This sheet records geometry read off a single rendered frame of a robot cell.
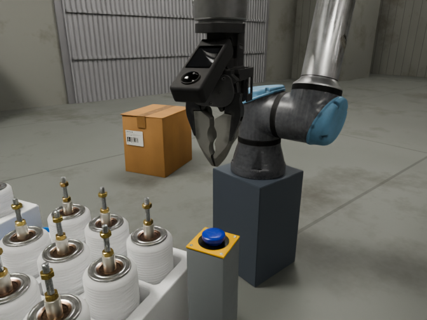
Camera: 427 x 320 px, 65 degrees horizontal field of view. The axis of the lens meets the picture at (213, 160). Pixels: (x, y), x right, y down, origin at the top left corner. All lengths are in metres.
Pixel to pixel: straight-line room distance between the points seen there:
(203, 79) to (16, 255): 0.54
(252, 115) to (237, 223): 0.30
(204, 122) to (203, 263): 0.23
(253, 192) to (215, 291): 0.32
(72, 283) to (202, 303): 0.25
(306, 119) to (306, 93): 0.06
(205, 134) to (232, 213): 0.45
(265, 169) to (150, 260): 0.37
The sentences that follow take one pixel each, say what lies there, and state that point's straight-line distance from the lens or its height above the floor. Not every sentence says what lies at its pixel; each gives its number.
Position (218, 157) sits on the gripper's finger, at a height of 0.47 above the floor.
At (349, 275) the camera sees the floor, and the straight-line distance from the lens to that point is 1.09.
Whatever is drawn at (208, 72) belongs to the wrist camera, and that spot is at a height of 0.60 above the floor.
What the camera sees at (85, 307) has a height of 0.25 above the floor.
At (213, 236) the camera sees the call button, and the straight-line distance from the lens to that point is 0.58.
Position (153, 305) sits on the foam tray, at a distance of 0.68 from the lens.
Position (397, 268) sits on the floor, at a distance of 1.18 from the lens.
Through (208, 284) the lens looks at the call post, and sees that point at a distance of 0.60.
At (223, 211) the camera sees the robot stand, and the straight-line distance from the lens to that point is 0.96.
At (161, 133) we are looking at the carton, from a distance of 1.60.
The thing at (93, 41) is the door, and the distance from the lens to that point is 3.96.
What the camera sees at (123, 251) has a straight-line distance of 0.80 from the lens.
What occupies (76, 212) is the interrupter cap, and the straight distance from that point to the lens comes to 0.87.
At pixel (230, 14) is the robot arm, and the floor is 0.67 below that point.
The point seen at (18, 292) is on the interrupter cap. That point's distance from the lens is 0.67.
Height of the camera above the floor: 0.64
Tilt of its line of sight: 20 degrees down
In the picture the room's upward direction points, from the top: straight up
